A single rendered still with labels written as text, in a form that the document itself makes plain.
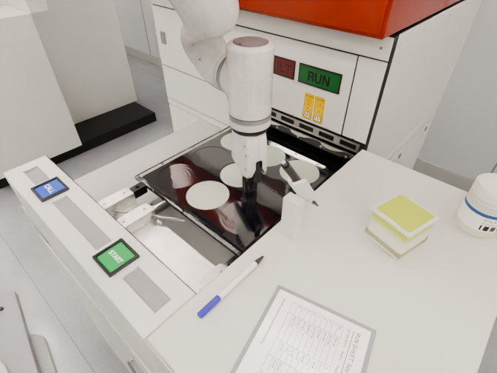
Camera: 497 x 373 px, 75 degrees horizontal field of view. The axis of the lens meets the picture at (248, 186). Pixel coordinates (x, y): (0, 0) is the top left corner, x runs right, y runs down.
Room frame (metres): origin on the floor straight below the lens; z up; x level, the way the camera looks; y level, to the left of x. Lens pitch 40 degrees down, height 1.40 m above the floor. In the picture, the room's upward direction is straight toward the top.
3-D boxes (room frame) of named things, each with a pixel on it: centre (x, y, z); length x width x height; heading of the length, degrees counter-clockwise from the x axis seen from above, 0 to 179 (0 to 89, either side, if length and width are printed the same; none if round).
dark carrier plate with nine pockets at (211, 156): (0.65, 0.02, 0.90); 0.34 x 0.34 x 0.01; 48
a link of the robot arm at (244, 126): (0.58, 0.00, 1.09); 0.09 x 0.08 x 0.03; 22
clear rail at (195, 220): (0.51, 0.14, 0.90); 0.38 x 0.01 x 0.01; 48
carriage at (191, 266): (0.44, 0.19, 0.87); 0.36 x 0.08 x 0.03; 48
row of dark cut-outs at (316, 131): (0.82, -0.11, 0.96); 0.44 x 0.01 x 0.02; 48
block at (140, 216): (0.49, 0.25, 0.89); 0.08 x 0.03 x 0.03; 138
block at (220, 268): (0.33, 0.07, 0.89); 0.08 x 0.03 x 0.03; 138
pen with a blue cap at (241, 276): (0.28, 0.02, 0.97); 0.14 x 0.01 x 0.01; 138
